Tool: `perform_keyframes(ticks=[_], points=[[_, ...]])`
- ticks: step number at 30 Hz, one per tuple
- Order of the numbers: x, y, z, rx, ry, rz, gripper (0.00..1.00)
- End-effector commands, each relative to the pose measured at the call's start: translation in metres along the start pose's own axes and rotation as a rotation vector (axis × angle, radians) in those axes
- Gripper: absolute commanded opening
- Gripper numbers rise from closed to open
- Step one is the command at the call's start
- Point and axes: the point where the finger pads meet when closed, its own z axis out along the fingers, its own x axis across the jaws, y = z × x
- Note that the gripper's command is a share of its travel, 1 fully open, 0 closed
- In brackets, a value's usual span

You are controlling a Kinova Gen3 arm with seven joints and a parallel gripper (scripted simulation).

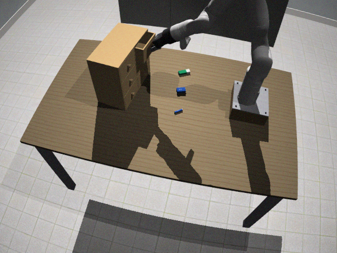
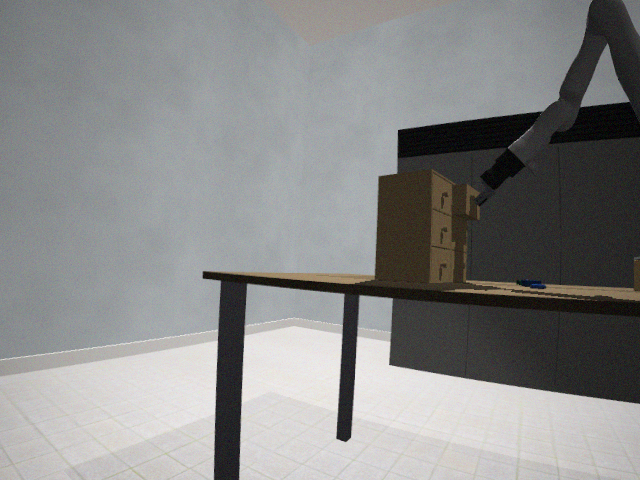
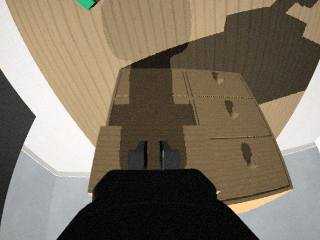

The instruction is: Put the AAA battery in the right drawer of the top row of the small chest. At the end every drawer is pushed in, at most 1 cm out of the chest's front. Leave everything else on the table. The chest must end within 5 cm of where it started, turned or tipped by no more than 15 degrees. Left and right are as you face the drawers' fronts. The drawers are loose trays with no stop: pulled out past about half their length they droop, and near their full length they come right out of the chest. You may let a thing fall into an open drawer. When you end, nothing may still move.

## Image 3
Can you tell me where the brown wooden drawer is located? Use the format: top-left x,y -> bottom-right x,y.
87,125 -> 220,196
185,70 -> 252,99
193,99 -> 270,139
210,139 -> 289,202
110,98 -> 194,126
116,70 -> 188,97

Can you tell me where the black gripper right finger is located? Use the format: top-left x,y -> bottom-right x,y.
160,141 -> 180,170

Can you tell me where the small wooden chest of drawers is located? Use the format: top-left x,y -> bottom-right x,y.
105,68 -> 294,214

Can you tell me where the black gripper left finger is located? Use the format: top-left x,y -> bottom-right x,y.
127,141 -> 148,170

